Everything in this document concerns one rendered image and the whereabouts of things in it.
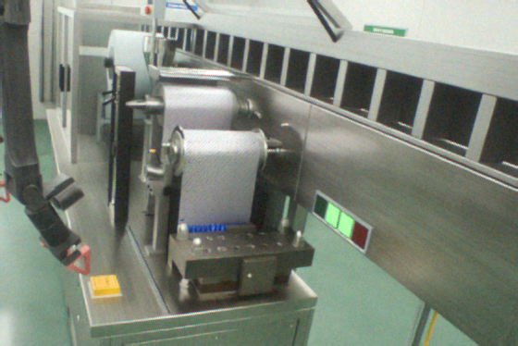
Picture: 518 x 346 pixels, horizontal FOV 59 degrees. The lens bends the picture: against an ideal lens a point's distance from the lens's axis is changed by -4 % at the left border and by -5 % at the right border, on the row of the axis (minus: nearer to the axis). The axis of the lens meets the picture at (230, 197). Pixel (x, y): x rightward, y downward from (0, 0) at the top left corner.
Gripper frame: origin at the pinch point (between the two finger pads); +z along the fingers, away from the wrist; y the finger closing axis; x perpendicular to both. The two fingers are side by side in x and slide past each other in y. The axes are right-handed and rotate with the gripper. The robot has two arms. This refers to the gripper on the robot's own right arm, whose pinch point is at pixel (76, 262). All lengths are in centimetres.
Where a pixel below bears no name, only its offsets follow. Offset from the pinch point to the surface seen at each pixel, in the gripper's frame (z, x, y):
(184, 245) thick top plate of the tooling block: 16.8, -26.2, -3.9
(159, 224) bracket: 21.7, -29.8, 15.0
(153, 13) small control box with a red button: -21, -81, 59
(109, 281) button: 17.0, -5.1, 5.3
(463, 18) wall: 95, -339, 51
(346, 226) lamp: 14, -53, -39
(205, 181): 10.4, -44.3, 3.5
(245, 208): 25, -51, -2
